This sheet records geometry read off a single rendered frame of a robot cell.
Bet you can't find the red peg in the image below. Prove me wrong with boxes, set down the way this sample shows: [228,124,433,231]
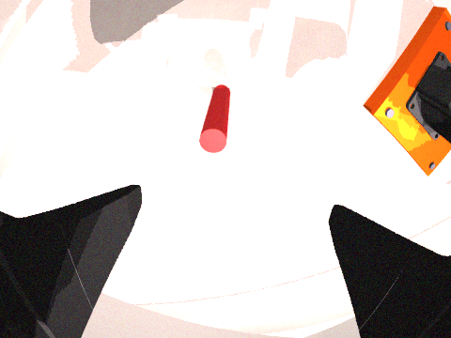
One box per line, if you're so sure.
[199,85,230,153]

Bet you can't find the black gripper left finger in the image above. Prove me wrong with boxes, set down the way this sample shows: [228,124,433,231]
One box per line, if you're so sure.
[0,183,143,338]

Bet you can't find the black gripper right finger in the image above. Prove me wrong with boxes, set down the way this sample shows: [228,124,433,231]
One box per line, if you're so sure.
[328,204,451,338]

